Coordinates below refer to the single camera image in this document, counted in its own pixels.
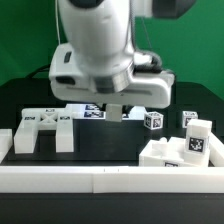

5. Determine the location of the white chair seat part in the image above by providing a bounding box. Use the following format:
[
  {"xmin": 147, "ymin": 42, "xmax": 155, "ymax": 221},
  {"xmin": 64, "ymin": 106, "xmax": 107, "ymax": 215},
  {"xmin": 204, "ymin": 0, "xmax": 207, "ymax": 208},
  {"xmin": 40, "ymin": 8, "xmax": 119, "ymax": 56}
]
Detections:
[{"xmin": 139, "ymin": 137, "xmax": 210, "ymax": 167}]

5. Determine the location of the white tagged cube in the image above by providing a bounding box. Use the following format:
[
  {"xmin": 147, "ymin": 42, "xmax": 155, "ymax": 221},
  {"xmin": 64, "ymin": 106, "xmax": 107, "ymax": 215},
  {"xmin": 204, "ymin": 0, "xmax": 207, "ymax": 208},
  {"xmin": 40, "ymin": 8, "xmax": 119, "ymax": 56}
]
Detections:
[
  {"xmin": 182, "ymin": 111, "xmax": 198, "ymax": 128},
  {"xmin": 144, "ymin": 111, "xmax": 164, "ymax": 130}
]

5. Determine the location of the black cable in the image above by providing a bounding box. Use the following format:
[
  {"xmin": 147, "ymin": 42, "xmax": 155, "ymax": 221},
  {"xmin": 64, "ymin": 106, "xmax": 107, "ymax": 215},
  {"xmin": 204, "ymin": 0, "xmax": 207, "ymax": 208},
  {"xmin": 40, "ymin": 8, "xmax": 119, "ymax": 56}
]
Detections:
[{"xmin": 25, "ymin": 63, "xmax": 54, "ymax": 80}]

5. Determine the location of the white left fence block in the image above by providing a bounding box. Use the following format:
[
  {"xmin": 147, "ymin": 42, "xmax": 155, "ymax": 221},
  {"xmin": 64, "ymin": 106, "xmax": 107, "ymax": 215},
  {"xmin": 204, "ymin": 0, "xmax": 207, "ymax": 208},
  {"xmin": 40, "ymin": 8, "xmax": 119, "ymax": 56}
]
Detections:
[{"xmin": 0, "ymin": 129, "xmax": 13, "ymax": 163}]

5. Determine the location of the white tag plate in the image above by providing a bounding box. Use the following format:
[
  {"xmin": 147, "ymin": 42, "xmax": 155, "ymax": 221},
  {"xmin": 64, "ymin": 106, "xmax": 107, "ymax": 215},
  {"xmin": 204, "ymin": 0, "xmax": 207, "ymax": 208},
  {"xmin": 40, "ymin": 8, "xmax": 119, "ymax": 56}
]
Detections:
[{"xmin": 65, "ymin": 104, "xmax": 146, "ymax": 120}]

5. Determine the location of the white chair back frame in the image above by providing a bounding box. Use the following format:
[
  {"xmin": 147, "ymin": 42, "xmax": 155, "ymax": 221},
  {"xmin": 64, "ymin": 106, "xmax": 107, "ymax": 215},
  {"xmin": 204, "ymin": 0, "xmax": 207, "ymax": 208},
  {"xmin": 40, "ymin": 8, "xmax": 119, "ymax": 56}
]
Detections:
[{"xmin": 14, "ymin": 108, "xmax": 74, "ymax": 154}]

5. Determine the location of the white tagged cube near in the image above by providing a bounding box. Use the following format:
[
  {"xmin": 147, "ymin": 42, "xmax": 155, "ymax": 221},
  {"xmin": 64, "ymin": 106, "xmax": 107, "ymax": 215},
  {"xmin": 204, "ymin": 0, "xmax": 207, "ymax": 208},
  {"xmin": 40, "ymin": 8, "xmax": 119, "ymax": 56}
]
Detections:
[{"xmin": 144, "ymin": 111, "xmax": 164, "ymax": 130}]

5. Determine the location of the white fence rail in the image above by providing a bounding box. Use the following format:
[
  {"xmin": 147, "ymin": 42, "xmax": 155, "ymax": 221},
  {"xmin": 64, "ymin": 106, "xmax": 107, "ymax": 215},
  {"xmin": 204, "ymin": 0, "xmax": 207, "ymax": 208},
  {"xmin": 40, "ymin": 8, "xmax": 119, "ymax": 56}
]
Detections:
[
  {"xmin": 0, "ymin": 166, "xmax": 224, "ymax": 193},
  {"xmin": 209, "ymin": 134, "xmax": 224, "ymax": 167}
]

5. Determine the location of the white tagged cube far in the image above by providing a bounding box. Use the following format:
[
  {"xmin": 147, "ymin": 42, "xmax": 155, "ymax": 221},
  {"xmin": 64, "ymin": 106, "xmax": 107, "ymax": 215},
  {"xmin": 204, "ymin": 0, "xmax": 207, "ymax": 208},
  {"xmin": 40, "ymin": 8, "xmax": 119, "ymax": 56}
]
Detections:
[{"xmin": 182, "ymin": 111, "xmax": 198, "ymax": 128}]

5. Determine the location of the white front fence rail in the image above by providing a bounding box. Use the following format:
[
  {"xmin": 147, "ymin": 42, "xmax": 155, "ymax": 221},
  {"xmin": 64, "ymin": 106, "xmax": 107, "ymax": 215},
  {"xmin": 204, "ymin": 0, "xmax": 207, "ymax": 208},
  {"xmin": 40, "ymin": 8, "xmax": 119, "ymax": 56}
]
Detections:
[{"xmin": 0, "ymin": 166, "xmax": 224, "ymax": 193}]

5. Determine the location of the white thin cable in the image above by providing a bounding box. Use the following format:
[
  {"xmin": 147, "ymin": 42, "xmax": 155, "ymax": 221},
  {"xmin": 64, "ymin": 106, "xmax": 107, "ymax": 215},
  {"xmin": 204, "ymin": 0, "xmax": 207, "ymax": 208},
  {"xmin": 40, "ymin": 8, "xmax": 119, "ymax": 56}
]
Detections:
[{"xmin": 54, "ymin": 0, "xmax": 64, "ymax": 48}]

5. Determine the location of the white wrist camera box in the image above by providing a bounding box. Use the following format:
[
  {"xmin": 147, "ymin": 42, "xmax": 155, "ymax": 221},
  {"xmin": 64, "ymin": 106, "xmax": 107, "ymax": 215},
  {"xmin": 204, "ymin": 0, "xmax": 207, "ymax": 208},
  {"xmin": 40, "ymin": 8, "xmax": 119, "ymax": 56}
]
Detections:
[{"xmin": 49, "ymin": 43, "xmax": 87, "ymax": 100}]

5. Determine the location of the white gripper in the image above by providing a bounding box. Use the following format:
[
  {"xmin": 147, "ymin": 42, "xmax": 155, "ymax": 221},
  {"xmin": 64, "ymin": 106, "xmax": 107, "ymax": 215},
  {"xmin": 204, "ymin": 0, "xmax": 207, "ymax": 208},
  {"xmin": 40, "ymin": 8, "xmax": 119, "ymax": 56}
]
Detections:
[{"xmin": 48, "ymin": 42, "xmax": 176, "ymax": 110}]

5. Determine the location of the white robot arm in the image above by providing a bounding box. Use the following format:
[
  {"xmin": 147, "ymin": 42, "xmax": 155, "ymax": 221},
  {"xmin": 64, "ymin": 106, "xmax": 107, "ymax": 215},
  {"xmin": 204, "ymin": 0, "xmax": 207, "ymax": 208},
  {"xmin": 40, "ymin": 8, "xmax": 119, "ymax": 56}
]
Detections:
[{"xmin": 49, "ymin": 0, "xmax": 196, "ymax": 108}]

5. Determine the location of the white right fence rail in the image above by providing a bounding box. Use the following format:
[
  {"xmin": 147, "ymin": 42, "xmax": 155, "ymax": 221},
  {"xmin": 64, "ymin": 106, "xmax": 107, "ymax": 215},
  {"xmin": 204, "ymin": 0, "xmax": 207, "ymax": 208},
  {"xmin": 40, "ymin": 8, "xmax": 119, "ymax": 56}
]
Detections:
[{"xmin": 209, "ymin": 134, "xmax": 224, "ymax": 167}]

